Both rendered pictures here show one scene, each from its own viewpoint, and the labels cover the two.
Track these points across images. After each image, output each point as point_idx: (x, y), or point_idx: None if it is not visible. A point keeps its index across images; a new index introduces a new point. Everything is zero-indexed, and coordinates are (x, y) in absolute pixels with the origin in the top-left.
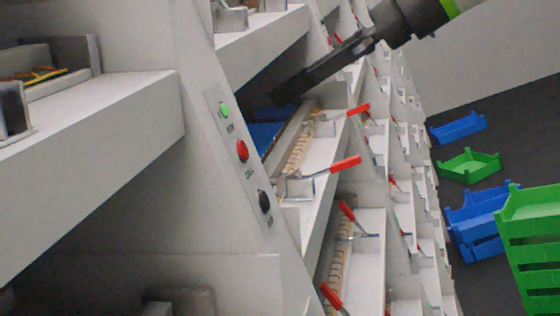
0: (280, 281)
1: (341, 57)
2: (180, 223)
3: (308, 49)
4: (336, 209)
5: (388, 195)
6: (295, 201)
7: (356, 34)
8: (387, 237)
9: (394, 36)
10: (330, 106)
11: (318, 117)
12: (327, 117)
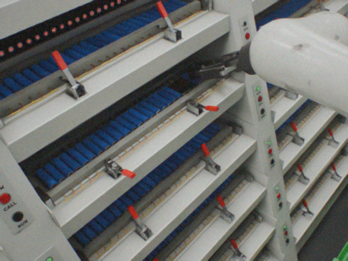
0: (6, 255)
1: (213, 72)
2: None
3: (227, 42)
4: (221, 135)
5: (273, 127)
6: (109, 175)
7: (231, 58)
8: (255, 153)
9: (248, 70)
10: (235, 78)
11: (193, 102)
12: (222, 89)
